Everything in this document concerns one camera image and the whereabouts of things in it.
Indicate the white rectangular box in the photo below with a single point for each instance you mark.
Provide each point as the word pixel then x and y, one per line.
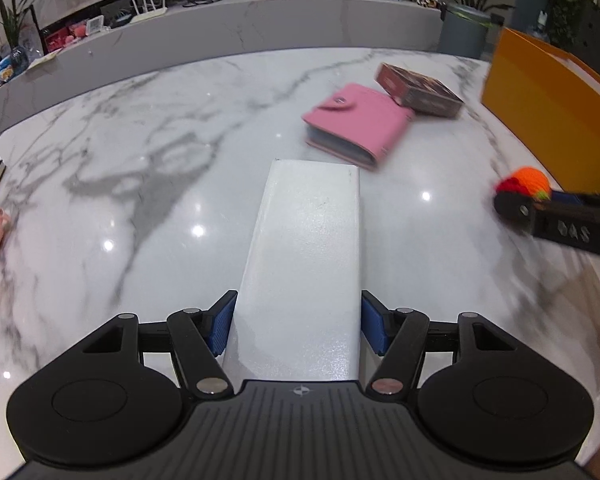
pixel 298 310

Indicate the white desk clock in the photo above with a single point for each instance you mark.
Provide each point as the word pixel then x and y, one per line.
pixel 94 25

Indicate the grey trash bin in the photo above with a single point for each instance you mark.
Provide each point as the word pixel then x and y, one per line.
pixel 464 30

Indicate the potted plant left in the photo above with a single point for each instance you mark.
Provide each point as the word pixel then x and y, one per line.
pixel 22 34

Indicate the white wifi router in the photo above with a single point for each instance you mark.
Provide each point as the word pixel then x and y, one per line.
pixel 143 10

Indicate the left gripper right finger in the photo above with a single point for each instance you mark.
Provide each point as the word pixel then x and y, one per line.
pixel 398 336

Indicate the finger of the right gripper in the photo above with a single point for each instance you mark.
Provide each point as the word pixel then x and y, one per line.
pixel 565 198

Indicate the orange storage box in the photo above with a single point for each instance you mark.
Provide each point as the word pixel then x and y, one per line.
pixel 550 100

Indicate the illustrated card box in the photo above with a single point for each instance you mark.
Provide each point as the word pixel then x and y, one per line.
pixel 421 93

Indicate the pink snap card wallet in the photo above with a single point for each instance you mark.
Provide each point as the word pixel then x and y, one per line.
pixel 357 124

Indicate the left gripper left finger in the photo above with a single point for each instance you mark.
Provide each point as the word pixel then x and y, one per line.
pixel 197 338

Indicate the orange crochet fruit keychain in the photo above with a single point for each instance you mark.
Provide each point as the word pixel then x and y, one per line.
pixel 527 181

